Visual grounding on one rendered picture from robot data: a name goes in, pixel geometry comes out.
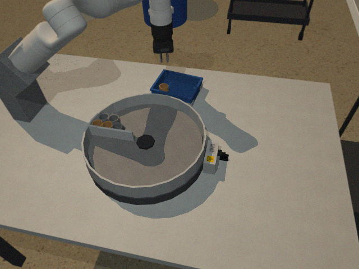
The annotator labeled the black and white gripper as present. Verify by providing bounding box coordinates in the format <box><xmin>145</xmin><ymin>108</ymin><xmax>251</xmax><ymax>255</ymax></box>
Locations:
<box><xmin>148</xmin><ymin>6</ymin><xmax>174</xmax><ymax>63</ymax></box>

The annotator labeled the blue square tray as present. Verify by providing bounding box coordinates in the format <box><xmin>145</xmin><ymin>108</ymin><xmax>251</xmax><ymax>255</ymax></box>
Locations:
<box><xmin>151</xmin><ymin>69</ymin><xmax>203</xmax><ymax>106</ymax></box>

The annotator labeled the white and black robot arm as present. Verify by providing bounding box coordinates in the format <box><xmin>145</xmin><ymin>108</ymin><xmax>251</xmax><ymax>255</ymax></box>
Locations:
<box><xmin>8</xmin><ymin>0</ymin><xmax>171</xmax><ymax>73</ymax></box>

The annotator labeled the bronze bushing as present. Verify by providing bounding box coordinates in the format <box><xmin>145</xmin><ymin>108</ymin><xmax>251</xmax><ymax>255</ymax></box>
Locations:
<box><xmin>92</xmin><ymin>120</ymin><xmax>103</xmax><ymax>127</ymax></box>
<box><xmin>159</xmin><ymin>83</ymin><xmax>169</xmax><ymax>92</ymax></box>
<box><xmin>102</xmin><ymin>121</ymin><xmax>113</xmax><ymax>128</ymax></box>

